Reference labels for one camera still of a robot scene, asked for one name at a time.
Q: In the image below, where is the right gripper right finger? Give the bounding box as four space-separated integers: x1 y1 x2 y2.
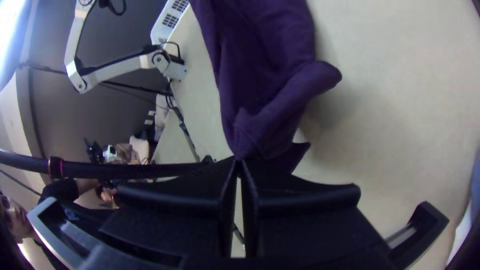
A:
239 159 392 260

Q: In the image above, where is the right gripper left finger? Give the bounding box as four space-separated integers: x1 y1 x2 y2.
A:
99 156 238 260

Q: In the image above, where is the dark t-shirt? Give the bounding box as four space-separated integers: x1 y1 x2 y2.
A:
189 0 343 174

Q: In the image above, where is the person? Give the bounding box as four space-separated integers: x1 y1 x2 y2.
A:
0 178 125 270

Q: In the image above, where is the white laundry basket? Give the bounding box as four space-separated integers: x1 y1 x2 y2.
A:
149 0 191 47

